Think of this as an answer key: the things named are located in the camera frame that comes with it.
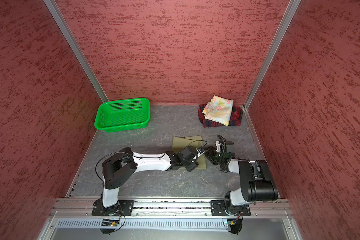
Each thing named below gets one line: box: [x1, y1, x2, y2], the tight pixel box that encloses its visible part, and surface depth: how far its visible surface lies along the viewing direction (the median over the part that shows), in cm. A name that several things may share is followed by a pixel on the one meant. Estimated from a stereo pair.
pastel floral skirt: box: [198, 95, 243, 128], surface depth 109 cm
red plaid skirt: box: [198, 103, 243, 128], surface depth 108 cm
